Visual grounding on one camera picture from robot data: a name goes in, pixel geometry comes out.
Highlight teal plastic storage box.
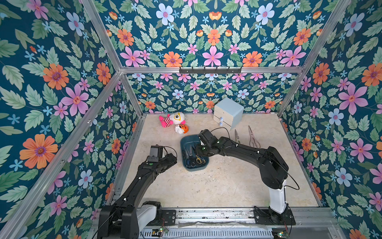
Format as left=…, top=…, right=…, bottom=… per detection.
left=181, top=134, right=210, bottom=172

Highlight large black scissors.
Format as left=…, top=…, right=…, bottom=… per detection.
left=189, top=146, right=197, bottom=168

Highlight yellow handled scissors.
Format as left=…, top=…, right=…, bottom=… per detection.
left=194, top=149, right=206, bottom=165

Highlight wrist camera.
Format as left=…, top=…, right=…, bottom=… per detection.
left=198, top=129, right=217, bottom=145
left=147, top=145, right=164, bottom=163

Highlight orange white plush toy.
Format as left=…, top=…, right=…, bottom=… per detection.
left=175, top=124, right=189, bottom=134

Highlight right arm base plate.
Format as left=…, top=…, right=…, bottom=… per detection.
left=253, top=204, right=296, bottom=226

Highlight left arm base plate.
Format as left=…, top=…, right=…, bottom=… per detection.
left=137, top=207, right=177, bottom=229

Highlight beige handled kitchen scissors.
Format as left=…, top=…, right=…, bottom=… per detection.
left=248, top=126, right=261, bottom=148

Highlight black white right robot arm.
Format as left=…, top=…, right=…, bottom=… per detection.
left=196, top=129, right=288, bottom=215

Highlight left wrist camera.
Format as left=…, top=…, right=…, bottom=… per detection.
left=147, top=145, right=164, bottom=163

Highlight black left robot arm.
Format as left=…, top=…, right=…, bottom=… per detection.
left=92, top=145, right=178, bottom=239

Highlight black hook rail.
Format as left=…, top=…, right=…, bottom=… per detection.
left=179, top=67, right=242, bottom=75

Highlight white ventilation grille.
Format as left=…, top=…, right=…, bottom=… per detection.
left=139, top=228, right=274, bottom=239

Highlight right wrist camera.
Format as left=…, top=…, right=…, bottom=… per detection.
left=198, top=129, right=217, bottom=145

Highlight grey handled scissors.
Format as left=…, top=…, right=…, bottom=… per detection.
left=234, top=129, right=240, bottom=143

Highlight light blue drawer cabinet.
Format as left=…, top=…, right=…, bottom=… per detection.
left=213, top=98, right=244, bottom=130

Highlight pink white plush fish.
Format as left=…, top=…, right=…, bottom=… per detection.
left=159, top=112, right=186, bottom=128

